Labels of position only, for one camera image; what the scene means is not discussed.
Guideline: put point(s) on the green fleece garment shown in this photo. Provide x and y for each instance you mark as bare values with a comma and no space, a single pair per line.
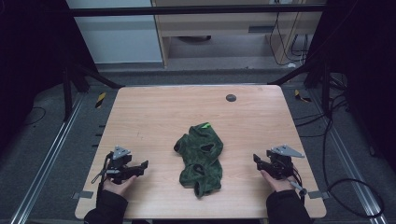
199,155

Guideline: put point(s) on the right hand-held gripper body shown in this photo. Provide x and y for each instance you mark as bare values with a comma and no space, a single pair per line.
280,161

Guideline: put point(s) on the yellow black striped tape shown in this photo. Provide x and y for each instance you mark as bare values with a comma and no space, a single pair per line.
100,100
301,96

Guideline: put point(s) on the person's left hand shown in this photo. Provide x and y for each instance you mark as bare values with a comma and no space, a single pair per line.
120,186

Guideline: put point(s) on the black metal stand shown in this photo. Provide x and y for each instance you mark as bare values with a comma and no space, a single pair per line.
76,84
314,74

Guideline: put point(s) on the aluminium floor rail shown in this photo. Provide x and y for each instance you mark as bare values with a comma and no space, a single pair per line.
46,158
350,161

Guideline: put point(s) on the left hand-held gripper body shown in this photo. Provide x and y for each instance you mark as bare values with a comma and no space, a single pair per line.
120,161

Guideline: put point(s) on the person's right hand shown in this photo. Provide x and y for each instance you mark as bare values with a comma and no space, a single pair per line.
278,183

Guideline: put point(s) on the grey tape strip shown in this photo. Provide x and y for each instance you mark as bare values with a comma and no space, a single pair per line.
82,195
318,195

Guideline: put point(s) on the black horizontal frame bar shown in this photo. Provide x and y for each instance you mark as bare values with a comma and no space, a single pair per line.
193,11

